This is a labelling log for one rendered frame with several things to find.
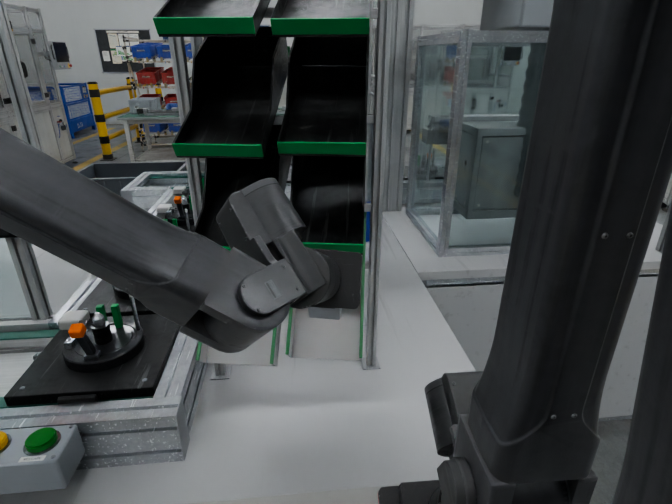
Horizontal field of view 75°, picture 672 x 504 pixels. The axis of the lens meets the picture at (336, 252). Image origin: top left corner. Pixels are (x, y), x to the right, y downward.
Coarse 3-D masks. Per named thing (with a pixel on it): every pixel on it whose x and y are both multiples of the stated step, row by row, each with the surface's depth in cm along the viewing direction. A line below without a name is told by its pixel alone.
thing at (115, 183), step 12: (84, 168) 272; (96, 168) 286; (108, 168) 287; (120, 168) 288; (132, 168) 288; (144, 168) 289; (156, 168) 290; (168, 168) 291; (180, 168) 272; (96, 180) 250; (108, 180) 251; (120, 180) 252; (132, 180) 252; (120, 192) 254
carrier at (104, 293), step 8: (96, 288) 106; (104, 288) 106; (112, 288) 106; (88, 296) 102; (96, 296) 102; (104, 296) 102; (112, 296) 102; (120, 296) 101; (128, 296) 101; (88, 304) 99; (96, 304) 99; (104, 304) 99; (120, 304) 99; (128, 304) 99; (136, 304) 99; (128, 312) 96; (144, 312) 97; (152, 312) 97
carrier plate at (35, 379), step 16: (112, 320) 93; (128, 320) 93; (144, 320) 93; (160, 320) 93; (64, 336) 88; (160, 336) 88; (176, 336) 90; (48, 352) 83; (144, 352) 83; (160, 352) 83; (32, 368) 79; (48, 368) 79; (64, 368) 79; (112, 368) 79; (128, 368) 79; (144, 368) 79; (160, 368) 79; (16, 384) 75; (32, 384) 75; (48, 384) 75; (64, 384) 75; (80, 384) 75; (96, 384) 75; (112, 384) 75; (128, 384) 75; (144, 384) 75; (16, 400) 73; (32, 400) 73; (48, 400) 73
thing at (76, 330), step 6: (72, 324) 73; (78, 324) 73; (84, 324) 75; (72, 330) 72; (78, 330) 72; (84, 330) 74; (72, 336) 73; (78, 336) 73; (84, 336) 74; (78, 342) 75; (84, 342) 75; (90, 342) 76; (84, 348) 76; (90, 348) 76; (90, 354) 77
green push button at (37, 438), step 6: (36, 432) 65; (42, 432) 65; (48, 432) 65; (54, 432) 65; (30, 438) 64; (36, 438) 64; (42, 438) 64; (48, 438) 64; (54, 438) 64; (30, 444) 63; (36, 444) 63; (42, 444) 63; (48, 444) 64; (30, 450) 63; (36, 450) 63; (42, 450) 63
